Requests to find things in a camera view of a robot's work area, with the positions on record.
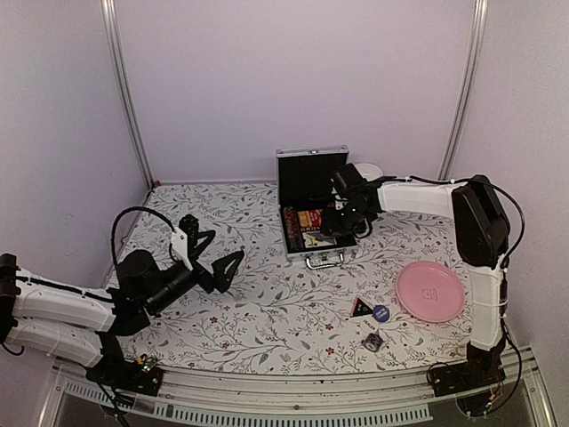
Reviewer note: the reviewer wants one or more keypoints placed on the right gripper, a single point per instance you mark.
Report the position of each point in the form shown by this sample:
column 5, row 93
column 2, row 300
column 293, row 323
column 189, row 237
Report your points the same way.
column 331, row 224

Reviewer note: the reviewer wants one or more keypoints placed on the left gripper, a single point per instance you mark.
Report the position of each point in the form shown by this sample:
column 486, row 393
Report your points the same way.
column 218, row 279

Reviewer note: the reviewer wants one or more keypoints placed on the aluminium poker case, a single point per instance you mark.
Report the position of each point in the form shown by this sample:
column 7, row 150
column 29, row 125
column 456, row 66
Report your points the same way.
column 304, row 191

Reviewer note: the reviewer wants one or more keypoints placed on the purple chip stack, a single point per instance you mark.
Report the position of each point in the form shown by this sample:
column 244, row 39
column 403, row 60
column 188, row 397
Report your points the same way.
column 373, row 342

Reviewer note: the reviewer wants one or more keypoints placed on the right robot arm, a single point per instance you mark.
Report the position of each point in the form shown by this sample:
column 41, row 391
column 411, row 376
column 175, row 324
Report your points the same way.
column 481, row 229

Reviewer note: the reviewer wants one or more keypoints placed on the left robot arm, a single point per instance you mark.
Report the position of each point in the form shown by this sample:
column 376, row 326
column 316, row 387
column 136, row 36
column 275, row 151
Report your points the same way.
column 81, row 324

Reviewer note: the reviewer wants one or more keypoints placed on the playing card deck red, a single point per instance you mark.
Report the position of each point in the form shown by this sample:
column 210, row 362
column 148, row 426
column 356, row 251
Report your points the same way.
column 310, row 219

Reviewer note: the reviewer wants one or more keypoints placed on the blue booklet card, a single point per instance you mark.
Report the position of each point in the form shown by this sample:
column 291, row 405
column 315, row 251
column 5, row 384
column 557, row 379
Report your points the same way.
column 314, row 239

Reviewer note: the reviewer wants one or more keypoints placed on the orange chip row left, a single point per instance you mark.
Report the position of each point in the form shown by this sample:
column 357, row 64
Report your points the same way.
column 292, row 228

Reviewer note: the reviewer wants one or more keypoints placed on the white bowl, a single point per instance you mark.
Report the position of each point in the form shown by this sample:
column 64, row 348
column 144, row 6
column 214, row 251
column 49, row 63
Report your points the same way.
column 369, row 171

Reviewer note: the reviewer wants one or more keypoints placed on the triangular all-in button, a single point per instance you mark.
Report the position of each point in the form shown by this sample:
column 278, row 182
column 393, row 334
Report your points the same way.
column 360, row 308

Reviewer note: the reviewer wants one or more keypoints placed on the floral table mat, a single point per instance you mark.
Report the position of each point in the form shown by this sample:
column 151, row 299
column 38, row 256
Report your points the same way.
column 281, row 318

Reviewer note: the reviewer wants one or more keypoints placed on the blue small blind button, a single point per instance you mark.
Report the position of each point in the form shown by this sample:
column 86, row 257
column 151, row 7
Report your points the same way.
column 381, row 313

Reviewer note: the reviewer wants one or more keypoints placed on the white dealer button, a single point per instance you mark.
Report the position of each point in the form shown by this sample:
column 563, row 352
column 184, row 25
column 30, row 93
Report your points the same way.
column 369, row 325

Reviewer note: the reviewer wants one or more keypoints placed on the pink plate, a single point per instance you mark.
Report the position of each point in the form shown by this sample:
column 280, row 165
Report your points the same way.
column 430, row 292

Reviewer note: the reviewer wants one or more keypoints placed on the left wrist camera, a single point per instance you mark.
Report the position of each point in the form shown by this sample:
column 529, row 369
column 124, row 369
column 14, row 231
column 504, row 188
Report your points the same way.
column 179, row 245

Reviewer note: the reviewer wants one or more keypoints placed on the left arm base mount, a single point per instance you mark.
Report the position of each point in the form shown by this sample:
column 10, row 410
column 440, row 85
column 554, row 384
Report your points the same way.
column 142, row 375

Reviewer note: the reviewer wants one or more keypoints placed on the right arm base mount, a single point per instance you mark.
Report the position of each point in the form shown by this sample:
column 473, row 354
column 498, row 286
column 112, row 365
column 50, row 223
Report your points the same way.
column 446, row 379

